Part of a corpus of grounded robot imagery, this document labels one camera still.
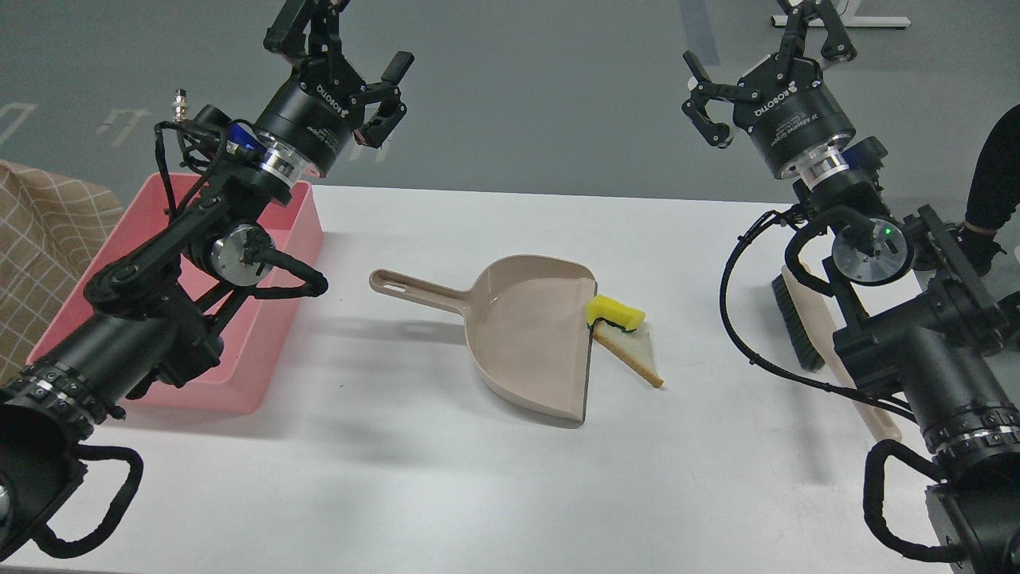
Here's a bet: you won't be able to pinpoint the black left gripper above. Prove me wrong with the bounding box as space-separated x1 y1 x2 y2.
255 1 414 178

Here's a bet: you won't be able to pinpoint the person black leg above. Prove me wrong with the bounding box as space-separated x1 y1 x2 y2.
964 105 1019 232

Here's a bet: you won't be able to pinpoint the yellow green sponge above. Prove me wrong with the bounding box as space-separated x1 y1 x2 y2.
587 294 647 332

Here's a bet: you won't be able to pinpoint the pink plastic bin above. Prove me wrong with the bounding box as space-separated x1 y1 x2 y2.
26 173 322 414

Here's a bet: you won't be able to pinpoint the black shoe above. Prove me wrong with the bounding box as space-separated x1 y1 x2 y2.
997 291 1020 323
946 224 1006 277

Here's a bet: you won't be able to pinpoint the toast bread slice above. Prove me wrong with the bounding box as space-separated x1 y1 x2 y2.
591 322 664 388

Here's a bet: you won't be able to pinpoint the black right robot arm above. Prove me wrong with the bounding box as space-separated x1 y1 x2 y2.
682 1 1018 573

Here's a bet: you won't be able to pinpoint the beige plastic dustpan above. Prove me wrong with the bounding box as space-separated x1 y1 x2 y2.
369 254 598 423

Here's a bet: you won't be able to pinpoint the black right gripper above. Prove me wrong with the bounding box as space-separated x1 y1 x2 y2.
682 0 858 178

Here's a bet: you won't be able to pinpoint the white table base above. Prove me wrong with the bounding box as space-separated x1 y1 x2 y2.
771 0 912 31

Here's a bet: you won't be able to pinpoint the beige brush black bristles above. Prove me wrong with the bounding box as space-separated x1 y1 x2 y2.
771 264 904 442

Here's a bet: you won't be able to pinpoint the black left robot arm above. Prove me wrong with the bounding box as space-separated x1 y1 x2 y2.
2 1 414 559

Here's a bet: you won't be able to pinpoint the beige checkered cloth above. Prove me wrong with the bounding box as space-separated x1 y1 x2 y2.
1 160 124 380

